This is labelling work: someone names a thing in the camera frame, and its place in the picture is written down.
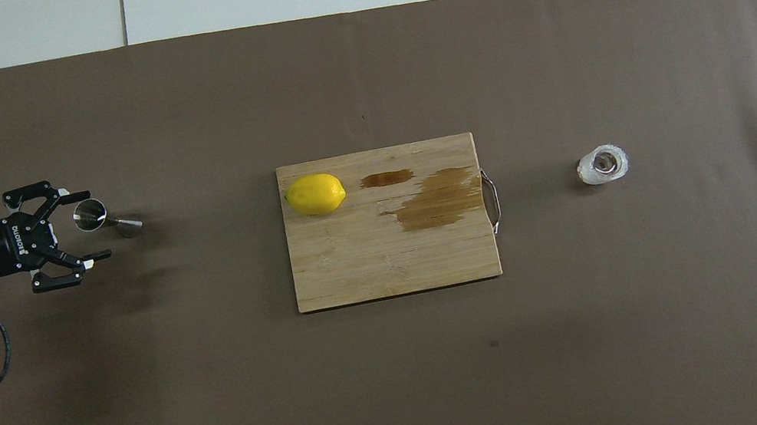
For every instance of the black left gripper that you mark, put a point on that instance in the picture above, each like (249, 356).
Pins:
(3, 247)

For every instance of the steel double jigger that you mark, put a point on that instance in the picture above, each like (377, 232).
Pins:
(91, 216)

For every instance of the clear textured glass cup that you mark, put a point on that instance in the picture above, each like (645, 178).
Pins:
(587, 169)

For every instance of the yellow lemon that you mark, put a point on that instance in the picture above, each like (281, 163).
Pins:
(315, 195)

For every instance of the wooden cutting board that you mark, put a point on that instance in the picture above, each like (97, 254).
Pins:
(356, 263)

